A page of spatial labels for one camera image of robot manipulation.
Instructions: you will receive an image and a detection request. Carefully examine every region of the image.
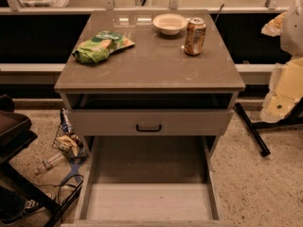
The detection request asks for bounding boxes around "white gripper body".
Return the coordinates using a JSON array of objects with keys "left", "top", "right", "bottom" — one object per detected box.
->
[{"left": 273, "top": 58, "right": 303, "bottom": 105}]

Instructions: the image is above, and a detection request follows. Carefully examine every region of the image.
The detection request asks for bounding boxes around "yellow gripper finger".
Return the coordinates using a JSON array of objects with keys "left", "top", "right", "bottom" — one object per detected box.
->
[
  {"left": 261, "top": 12, "right": 286, "bottom": 37},
  {"left": 260, "top": 95, "right": 295, "bottom": 123}
]

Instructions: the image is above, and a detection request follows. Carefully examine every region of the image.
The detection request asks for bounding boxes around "green rice chip bag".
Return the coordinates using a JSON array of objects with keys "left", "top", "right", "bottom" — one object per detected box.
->
[{"left": 72, "top": 31, "right": 135, "bottom": 63}]

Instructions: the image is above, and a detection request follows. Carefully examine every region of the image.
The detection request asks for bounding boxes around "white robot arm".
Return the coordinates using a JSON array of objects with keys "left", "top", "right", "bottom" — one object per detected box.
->
[{"left": 260, "top": 0, "right": 303, "bottom": 123}]

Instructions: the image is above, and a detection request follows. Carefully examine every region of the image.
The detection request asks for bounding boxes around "closed grey upper drawer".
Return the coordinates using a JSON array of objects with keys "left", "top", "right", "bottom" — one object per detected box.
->
[{"left": 68, "top": 110, "right": 233, "bottom": 136}]

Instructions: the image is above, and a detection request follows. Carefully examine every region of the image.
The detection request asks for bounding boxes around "open grey middle drawer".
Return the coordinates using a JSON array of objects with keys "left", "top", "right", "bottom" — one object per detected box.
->
[{"left": 62, "top": 136, "right": 237, "bottom": 227}]

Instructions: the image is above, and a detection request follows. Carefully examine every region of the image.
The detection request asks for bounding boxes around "black stand leg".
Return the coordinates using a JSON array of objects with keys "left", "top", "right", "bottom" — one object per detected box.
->
[{"left": 235, "top": 98, "right": 303, "bottom": 157}]

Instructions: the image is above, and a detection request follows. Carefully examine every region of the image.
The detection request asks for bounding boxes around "orange soda can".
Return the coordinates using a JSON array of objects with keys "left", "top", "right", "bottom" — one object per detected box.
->
[{"left": 184, "top": 17, "right": 206, "bottom": 56}]

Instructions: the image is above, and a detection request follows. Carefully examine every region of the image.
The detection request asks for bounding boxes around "white ceramic bowl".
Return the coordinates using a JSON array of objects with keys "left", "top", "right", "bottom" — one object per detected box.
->
[{"left": 152, "top": 13, "right": 187, "bottom": 35}]

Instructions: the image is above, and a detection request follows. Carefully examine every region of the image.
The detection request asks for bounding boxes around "clear plastic bottle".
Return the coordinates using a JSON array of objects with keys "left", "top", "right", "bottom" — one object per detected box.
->
[{"left": 35, "top": 153, "right": 65, "bottom": 175}]

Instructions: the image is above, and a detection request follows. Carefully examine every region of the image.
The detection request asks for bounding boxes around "black chair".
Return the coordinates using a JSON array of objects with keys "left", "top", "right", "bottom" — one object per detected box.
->
[{"left": 0, "top": 94, "right": 83, "bottom": 227}]

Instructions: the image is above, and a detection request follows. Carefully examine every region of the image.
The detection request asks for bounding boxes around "sneaker shoe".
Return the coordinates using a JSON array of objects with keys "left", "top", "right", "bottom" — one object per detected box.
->
[{"left": 25, "top": 191, "right": 55, "bottom": 214}]

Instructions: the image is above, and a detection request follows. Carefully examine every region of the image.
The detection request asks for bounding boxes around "black drawer handle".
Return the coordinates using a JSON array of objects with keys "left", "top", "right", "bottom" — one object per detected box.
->
[{"left": 135, "top": 124, "right": 162, "bottom": 132}]

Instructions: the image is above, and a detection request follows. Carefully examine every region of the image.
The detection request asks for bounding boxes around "wire basket with snacks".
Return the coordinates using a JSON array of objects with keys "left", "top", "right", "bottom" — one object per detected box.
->
[{"left": 52, "top": 108, "right": 88, "bottom": 159}]

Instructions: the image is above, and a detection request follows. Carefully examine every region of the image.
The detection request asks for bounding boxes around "black floor cable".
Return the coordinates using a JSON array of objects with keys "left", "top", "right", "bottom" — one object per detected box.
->
[{"left": 34, "top": 173, "right": 85, "bottom": 224}]

